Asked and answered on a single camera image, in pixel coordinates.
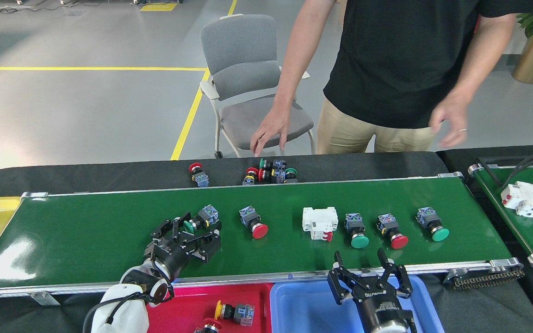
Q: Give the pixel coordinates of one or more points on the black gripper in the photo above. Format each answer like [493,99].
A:
[382,310]
[167,259]

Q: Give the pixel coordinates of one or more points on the red push button switch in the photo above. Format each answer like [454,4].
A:
[389,224]
[250,216]
[212,324]
[199,178]
[271,175]
[249,178]

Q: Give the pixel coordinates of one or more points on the white circuit breaker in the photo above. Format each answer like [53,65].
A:
[319,222]
[523,199]

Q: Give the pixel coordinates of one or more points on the yellow push button switch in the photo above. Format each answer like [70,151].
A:
[243,314]

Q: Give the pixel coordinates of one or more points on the person's left forearm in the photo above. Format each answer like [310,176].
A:
[486,60]

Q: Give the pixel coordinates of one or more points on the person's right forearm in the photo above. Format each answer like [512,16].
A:
[299,69]

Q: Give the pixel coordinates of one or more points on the red plastic tray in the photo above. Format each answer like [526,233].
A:
[188,305]

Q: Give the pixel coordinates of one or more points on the blue plastic tray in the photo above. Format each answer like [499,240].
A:
[303,310]

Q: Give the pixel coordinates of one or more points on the green infeed conveyor belt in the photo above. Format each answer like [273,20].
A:
[530,229]

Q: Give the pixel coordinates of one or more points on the person's right hand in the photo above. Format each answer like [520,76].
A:
[273,127]

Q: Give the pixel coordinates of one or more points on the person's left hand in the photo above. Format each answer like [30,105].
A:
[454,111]

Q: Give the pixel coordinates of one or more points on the grey office chair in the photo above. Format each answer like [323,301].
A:
[241,41]

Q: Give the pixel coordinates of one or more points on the person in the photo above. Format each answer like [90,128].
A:
[396,60]

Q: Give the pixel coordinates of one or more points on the black guide bracket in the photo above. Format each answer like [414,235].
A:
[492,174]

